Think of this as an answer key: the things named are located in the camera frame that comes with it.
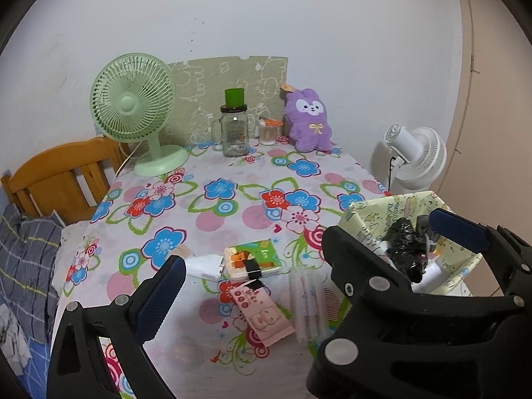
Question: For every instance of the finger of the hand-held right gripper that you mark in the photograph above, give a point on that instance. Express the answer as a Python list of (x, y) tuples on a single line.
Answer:
[(457, 230), (365, 274)]

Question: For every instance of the glass mug jar green lid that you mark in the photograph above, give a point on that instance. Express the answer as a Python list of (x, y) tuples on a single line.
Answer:
[(235, 133)]

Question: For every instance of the small jar orange lid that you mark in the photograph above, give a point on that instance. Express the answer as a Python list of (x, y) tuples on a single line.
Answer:
[(268, 135)]

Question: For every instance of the green desk fan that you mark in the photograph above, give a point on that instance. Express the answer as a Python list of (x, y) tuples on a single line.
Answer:
[(133, 104)]

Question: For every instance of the pink packet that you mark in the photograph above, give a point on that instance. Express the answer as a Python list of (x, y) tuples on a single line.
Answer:
[(262, 316)]

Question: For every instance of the white fan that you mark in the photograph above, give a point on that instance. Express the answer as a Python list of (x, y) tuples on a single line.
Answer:
[(419, 153)]

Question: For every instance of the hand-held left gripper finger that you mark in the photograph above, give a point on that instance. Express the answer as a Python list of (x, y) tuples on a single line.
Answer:
[(160, 299)]

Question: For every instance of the black plastic bag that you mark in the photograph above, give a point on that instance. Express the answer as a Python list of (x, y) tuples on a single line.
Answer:
[(405, 249)]

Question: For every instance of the grey plaid blanket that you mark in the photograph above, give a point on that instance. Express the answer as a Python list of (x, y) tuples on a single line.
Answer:
[(29, 257)]

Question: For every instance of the green tissue pack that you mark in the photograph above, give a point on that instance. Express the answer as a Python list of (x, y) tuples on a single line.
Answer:
[(268, 253)]

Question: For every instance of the wooden headboard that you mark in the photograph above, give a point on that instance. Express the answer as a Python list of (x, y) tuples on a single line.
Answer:
[(54, 183)]

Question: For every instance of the white crumpled cloth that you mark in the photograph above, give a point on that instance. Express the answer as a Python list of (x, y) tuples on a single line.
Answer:
[(12, 341)]

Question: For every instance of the grey sock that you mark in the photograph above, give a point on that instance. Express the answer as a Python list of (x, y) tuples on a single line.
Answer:
[(426, 228)]

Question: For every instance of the floral tablecloth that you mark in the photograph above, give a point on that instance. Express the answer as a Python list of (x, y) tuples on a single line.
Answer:
[(232, 199)]

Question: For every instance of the green patterned board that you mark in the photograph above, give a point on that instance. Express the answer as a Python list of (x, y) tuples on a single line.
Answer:
[(199, 79)]

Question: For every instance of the purple plush bunny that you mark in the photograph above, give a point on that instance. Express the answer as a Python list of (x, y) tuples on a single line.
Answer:
[(307, 120)]

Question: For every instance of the clear plastic packet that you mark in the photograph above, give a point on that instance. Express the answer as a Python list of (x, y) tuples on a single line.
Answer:
[(307, 311)]

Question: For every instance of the blue bed sheet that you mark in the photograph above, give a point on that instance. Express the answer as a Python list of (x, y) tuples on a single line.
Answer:
[(39, 365)]

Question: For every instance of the yellow patterned box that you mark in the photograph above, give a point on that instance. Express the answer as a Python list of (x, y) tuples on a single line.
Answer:
[(374, 212)]

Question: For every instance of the beige wardrobe door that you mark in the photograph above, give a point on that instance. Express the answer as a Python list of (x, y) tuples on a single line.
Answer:
[(498, 112)]

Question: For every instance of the white tissue pack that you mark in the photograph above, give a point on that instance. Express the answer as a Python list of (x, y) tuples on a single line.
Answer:
[(205, 268)]

